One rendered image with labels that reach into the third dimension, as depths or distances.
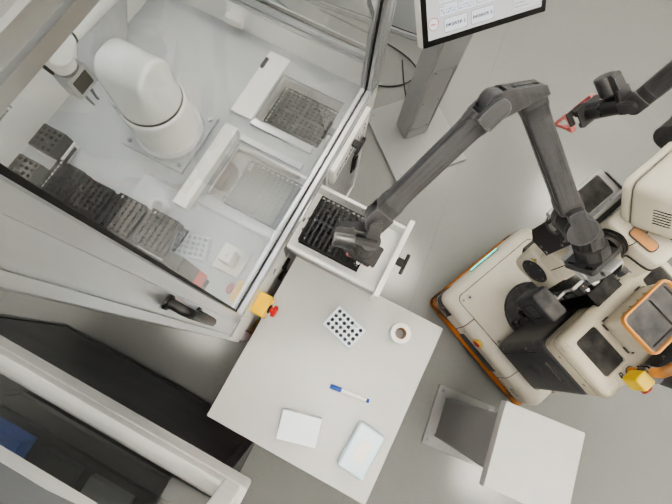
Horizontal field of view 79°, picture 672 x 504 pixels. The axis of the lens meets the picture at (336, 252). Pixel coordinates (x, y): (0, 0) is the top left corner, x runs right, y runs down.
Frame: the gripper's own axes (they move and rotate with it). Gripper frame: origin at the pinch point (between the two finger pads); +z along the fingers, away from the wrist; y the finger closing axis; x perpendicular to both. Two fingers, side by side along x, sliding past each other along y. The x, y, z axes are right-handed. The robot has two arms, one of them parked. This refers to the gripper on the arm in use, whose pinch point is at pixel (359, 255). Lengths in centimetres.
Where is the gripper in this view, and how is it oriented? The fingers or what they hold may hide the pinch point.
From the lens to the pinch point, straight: 127.2
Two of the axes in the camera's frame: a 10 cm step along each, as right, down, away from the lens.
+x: -5.0, 8.3, -2.3
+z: -1.0, 2.1, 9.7
